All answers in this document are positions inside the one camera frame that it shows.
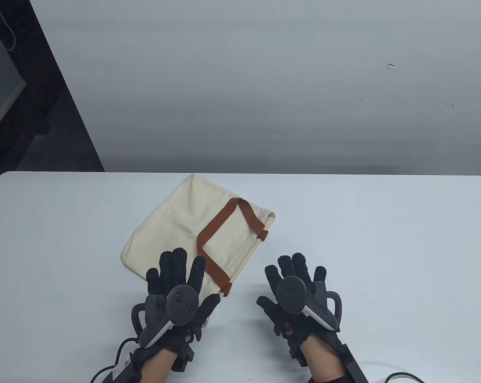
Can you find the person's right hand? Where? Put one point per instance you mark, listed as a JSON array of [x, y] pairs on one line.
[[300, 267]]

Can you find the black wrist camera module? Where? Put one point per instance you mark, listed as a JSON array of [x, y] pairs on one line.
[[123, 367], [354, 365]]

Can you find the person's right forearm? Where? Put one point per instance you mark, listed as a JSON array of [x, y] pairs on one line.
[[322, 359]]

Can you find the black right wrist camera module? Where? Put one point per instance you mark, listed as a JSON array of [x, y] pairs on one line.
[[354, 365]]

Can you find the person's left hand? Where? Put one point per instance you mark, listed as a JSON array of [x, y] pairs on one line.
[[172, 271]]

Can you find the person's left forearm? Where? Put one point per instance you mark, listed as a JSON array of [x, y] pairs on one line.
[[156, 369]]

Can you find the black left wrist camera module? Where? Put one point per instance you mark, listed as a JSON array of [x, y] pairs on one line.
[[123, 367]]

